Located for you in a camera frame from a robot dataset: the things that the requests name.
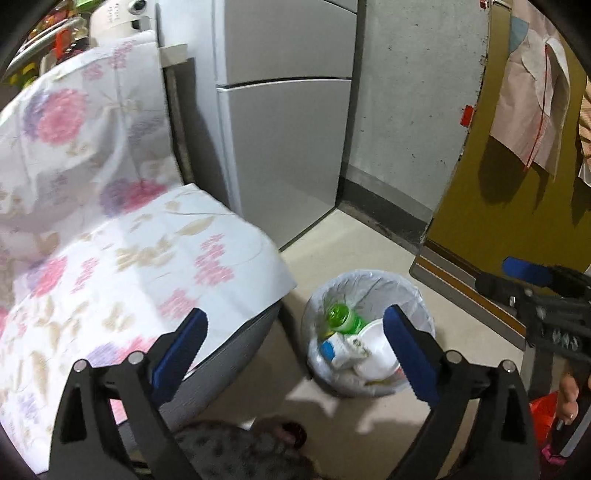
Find red instant noodle cup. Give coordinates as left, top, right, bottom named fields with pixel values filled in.
left=353, top=319, right=400, bottom=382

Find green tea plastic bottle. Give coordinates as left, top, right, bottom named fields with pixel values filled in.
left=325, top=304, right=368, bottom=335

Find trash bin with liner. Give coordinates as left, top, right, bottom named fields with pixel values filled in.
left=301, top=269, right=436, bottom=398

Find person's right hand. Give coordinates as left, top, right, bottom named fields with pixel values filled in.
left=556, top=373, right=579, bottom=425

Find grey office chair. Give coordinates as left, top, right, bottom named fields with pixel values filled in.
left=117, top=285, right=284, bottom=444

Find leopard print slippers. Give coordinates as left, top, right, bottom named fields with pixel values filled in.
left=174, top=420, right=321, bottom=480

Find floral white cloth cover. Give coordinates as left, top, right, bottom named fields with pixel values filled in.
left=1, top=31, right=296, bottom=474

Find hanging pink white garment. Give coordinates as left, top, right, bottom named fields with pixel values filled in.
left=490, top=1, right=571, bottom=176

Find white refrigerator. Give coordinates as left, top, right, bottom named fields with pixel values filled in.
left=158, top=1, right=358, bottom=247

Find white rice cooker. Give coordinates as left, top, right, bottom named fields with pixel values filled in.
left=89, top=0, right=157, bottom=45

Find white wire shelf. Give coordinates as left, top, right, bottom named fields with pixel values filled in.
left=2, top=16, right=87, bottom=77

